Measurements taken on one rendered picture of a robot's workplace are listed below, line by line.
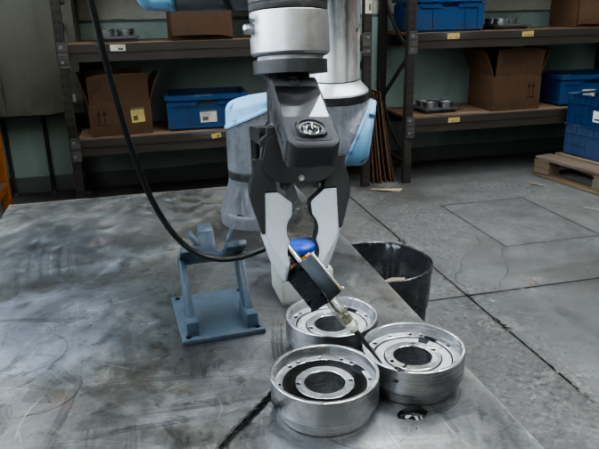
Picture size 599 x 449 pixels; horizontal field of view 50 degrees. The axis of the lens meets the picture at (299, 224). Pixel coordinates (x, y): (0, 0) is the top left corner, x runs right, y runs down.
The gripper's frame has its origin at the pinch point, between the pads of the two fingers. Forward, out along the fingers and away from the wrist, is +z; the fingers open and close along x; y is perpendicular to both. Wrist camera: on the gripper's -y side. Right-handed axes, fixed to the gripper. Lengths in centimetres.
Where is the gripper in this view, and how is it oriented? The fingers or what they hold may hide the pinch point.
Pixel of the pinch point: (302, 267)
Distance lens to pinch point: 62.7
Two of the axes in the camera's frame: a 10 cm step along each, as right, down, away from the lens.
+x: -9.7, 0.8, -2.1
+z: 0.4, 9.8, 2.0
